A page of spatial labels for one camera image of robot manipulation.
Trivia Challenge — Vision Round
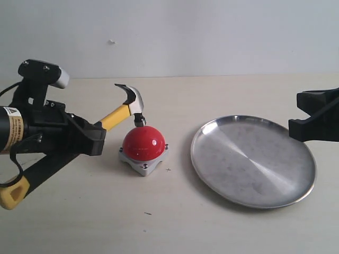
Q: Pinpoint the red dome push button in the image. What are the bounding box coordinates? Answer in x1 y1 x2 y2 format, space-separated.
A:
118 125 169 177

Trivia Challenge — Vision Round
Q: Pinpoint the round stainless steel plate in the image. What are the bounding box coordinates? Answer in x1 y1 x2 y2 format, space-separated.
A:
190 115 317 210

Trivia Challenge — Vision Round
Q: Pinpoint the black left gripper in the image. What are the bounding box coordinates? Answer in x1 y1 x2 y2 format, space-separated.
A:
12 81 106 156

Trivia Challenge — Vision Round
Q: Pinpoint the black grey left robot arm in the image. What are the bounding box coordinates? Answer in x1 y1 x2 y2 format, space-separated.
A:
1 80 106 156

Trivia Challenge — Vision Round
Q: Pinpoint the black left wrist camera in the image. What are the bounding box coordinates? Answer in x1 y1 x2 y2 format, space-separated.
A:
18 59 70 89

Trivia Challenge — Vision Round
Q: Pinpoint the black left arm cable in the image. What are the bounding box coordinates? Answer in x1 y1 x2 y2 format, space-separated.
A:
0 80 43 187

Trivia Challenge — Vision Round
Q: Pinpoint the yellow black claw hammer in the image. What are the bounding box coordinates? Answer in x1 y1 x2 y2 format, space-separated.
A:
1 84 146 210

